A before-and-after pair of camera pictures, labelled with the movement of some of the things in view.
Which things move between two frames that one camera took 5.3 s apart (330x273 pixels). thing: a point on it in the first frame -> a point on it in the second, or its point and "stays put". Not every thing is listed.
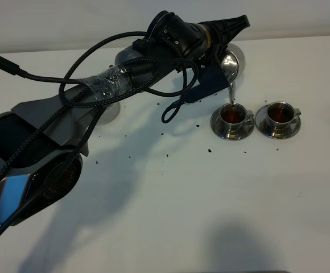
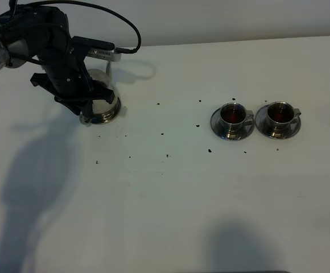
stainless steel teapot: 233,63 -> 103,112
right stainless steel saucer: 264,125 stays put
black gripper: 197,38 -> 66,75
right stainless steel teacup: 280,114 stays put
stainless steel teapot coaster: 110,113 stays put
